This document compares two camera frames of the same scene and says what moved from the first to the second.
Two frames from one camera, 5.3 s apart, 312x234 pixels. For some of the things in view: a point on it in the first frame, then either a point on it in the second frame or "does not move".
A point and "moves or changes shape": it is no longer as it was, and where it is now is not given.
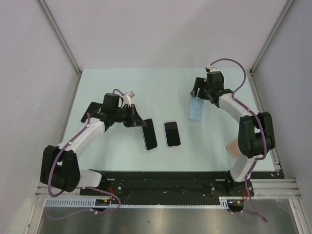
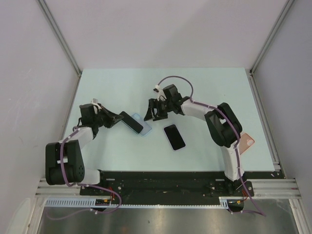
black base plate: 134,185 does not move
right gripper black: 200,83 → 155,104
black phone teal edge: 149,134 moves or changes shape
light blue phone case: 196,108 moves or changes shape
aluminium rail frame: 275,188 does not move
